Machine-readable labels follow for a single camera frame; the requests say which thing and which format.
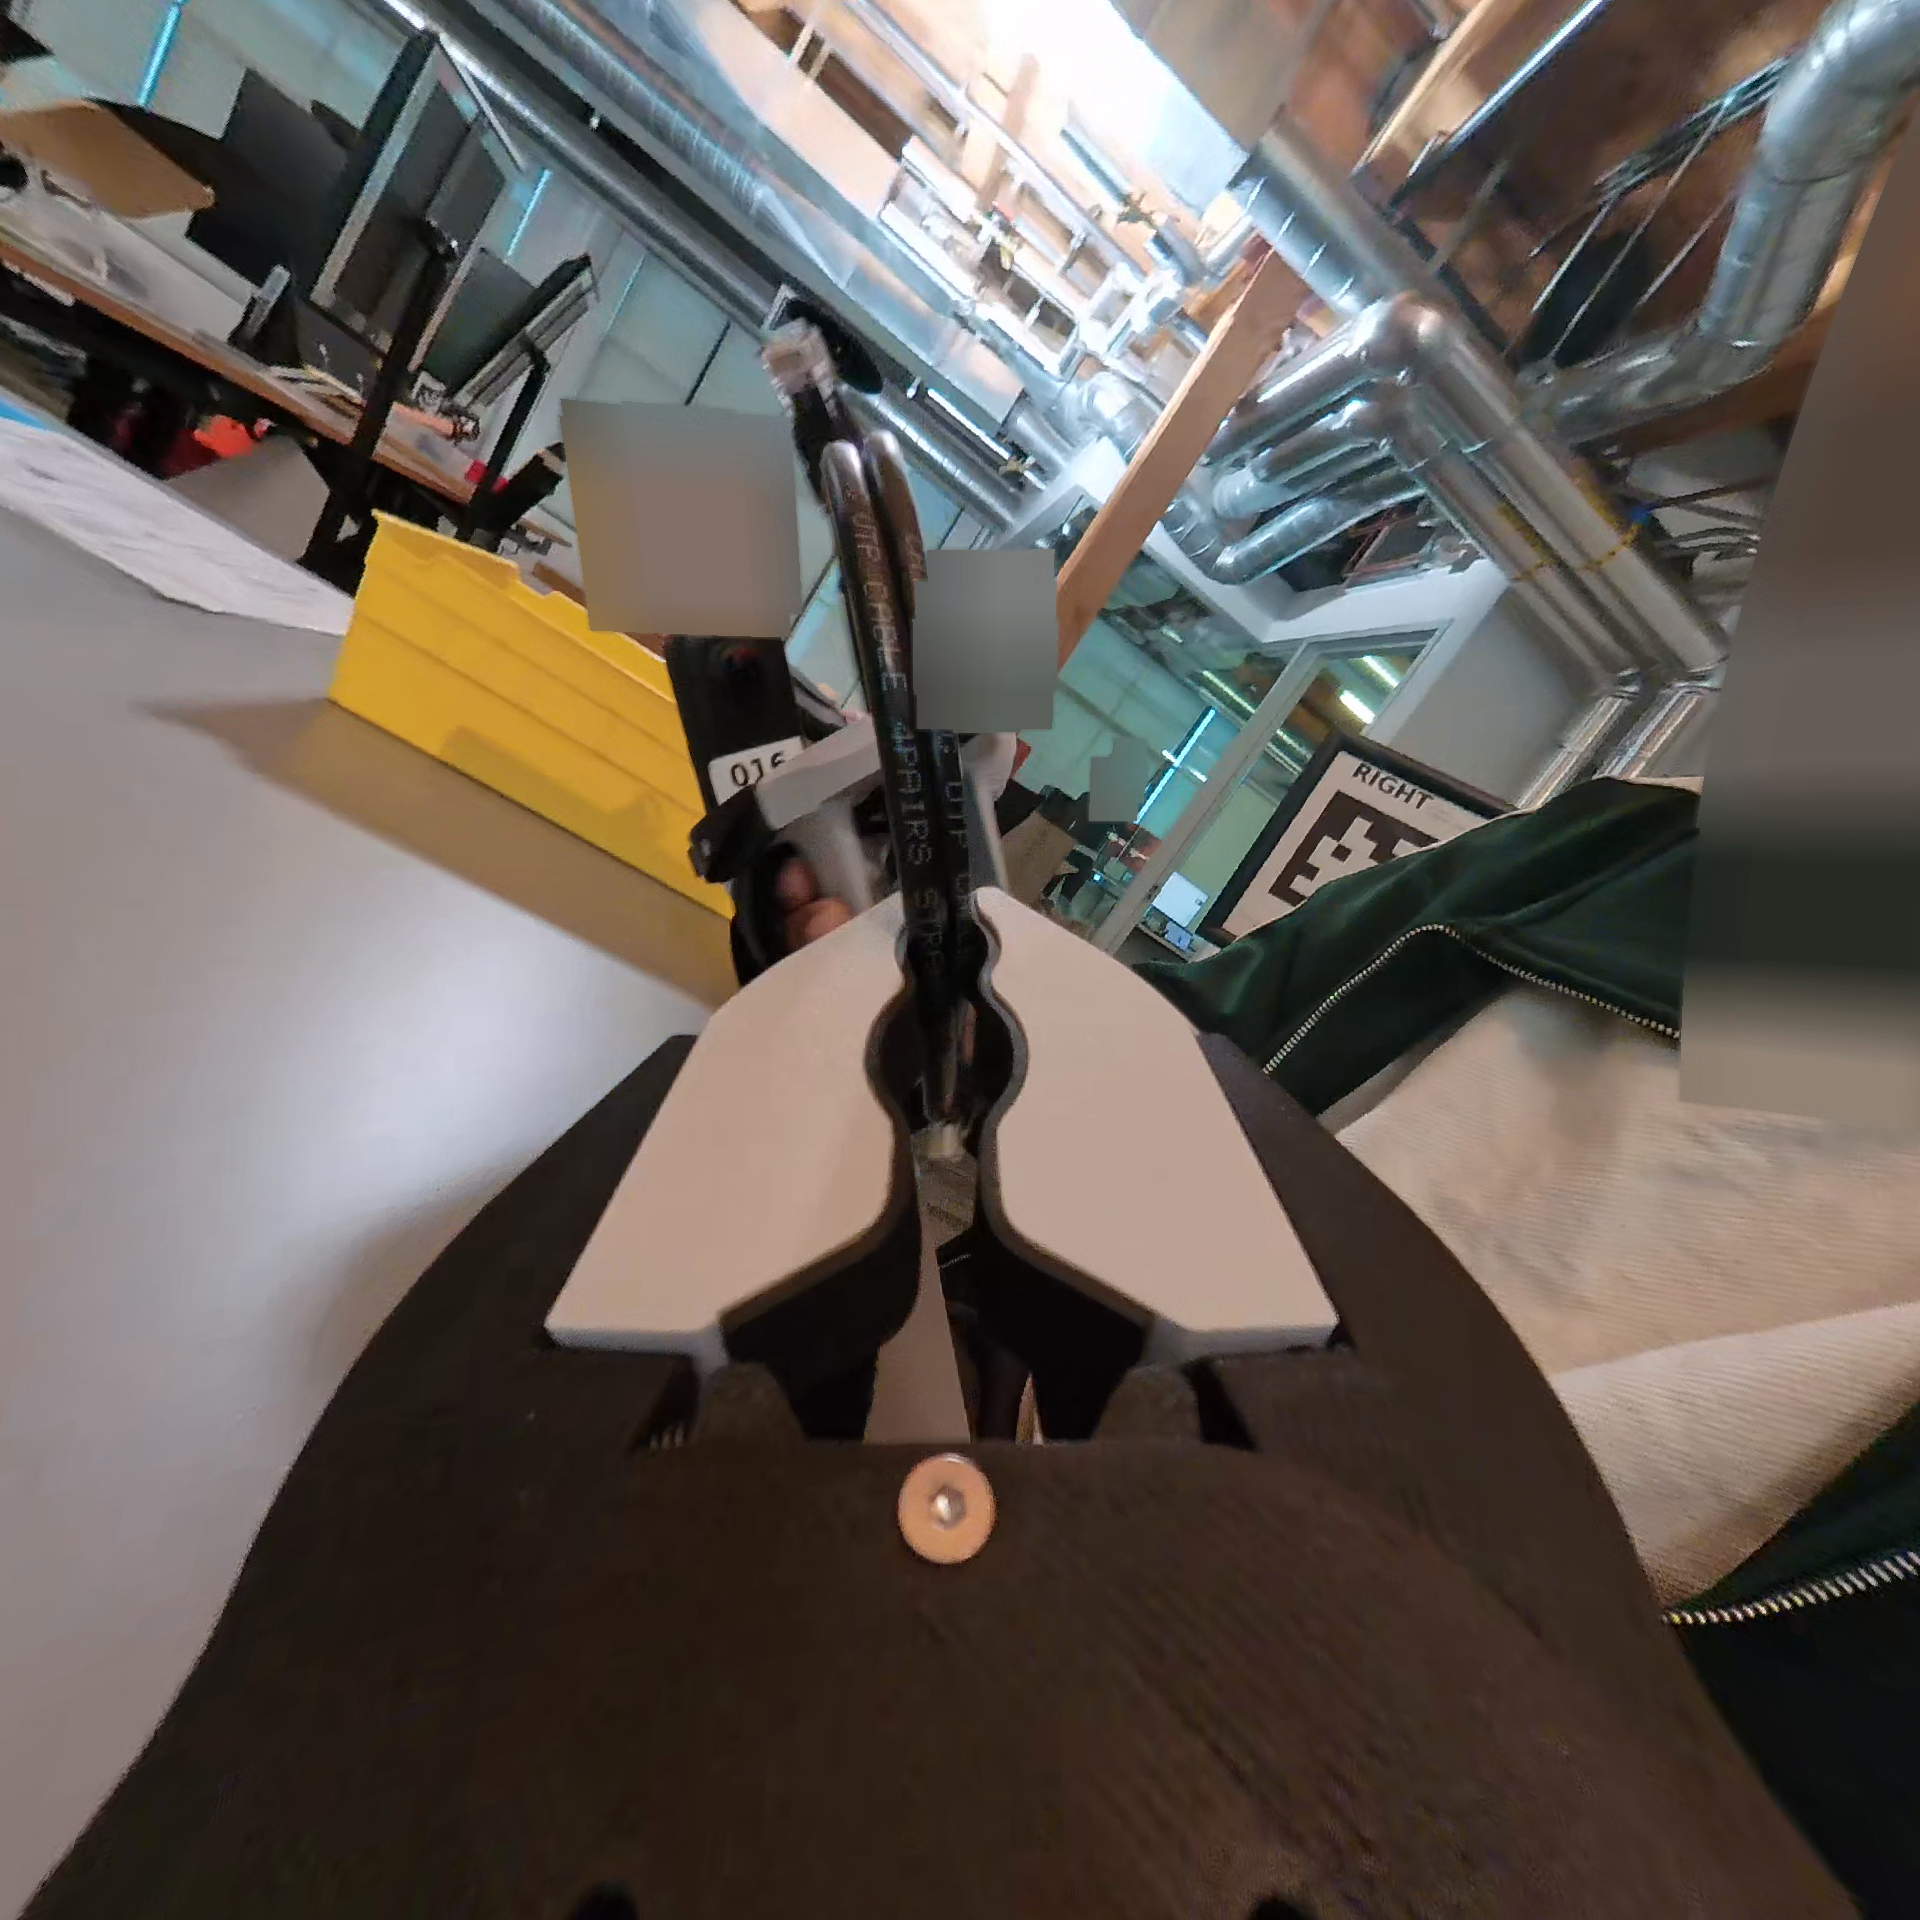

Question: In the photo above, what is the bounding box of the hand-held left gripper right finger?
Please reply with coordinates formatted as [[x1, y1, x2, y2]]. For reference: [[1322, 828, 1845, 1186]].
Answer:
[[975, 885, 1341, 1360]]

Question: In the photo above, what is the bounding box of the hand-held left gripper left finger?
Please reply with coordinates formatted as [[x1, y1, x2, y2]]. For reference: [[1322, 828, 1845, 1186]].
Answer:
[[545, 885, 921, 1360]]

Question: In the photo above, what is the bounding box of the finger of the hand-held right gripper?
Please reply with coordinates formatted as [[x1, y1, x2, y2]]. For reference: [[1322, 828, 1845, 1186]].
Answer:
[[960, 734, 1027, 891], [755, 732, 884, 830]]

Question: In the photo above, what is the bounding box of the black ethernet cable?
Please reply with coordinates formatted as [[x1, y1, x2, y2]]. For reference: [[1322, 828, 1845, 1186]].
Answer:
[[756, 323, 1027, 1167]]

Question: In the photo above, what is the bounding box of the yellow plastic bin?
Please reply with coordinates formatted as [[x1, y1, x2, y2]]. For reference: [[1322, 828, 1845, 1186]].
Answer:
[[330, 510, 741, 921]]

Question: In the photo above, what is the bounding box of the grey desk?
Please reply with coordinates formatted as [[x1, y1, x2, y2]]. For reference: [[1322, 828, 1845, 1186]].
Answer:
[[0, 404, 752, 1920]]

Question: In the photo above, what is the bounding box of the person's right hand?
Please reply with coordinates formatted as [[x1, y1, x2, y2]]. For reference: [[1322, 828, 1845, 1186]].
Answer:
[[769, 854, 854, 966]]

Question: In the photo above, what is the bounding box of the black pole stand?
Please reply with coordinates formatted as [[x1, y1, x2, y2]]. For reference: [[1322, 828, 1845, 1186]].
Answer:
[[777, 293, 884, 386]]

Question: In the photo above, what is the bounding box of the framed marker poster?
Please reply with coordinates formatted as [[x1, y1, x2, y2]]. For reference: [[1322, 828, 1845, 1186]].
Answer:
[[1201, 732, 1520, 950]]

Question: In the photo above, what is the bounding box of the diagonal wooden brace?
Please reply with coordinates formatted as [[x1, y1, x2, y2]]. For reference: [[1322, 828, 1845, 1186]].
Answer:
[[1051, 246, 1320, 636]]

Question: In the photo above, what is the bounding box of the dark green zip jacket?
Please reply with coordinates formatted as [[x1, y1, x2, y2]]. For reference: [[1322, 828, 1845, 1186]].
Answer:
[[1132, 776, 1920, 1920]]

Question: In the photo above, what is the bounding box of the black monitor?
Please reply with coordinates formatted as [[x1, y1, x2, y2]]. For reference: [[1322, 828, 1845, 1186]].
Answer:
[[307, 30, 523, 326]]

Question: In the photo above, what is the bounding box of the large white paper sheet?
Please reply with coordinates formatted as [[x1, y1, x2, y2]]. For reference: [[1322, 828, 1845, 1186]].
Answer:
[[0, 412, 361, 642]]

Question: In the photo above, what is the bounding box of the wooden workbench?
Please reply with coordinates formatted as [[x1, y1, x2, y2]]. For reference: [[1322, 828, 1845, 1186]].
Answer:
[[0, 241, 501, 500]]

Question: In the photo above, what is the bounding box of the brown cardboard piece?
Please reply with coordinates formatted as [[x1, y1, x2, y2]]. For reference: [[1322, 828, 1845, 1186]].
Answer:
[[0, 97, 222, 222]]

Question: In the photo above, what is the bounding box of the long spiral metal duct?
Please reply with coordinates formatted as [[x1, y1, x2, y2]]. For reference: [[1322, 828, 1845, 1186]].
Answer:
[[383, 0, 1057, 523]]

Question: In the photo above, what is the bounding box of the round spiral metal duct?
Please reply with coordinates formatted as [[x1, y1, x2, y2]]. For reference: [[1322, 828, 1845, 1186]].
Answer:
[[1544, 0, 1896, 441]]

